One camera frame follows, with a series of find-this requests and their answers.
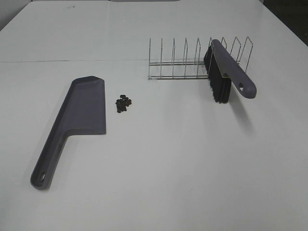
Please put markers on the pile of coffee beans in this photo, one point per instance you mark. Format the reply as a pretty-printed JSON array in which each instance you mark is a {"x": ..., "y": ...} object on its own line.
[{"x": 122, "y": 103}]

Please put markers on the purple plastic dustpan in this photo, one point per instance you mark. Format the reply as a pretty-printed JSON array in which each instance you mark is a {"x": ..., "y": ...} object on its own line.
[{"x": 81, "y": 113}]

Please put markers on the purple brush black bristles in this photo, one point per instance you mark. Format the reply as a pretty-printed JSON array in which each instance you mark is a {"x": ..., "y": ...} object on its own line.
[{"x": 223, "y": 71}]

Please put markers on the chrome wire rack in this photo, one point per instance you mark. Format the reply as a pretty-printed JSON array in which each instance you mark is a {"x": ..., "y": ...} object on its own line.
[{"x": 177, "y": 61}]

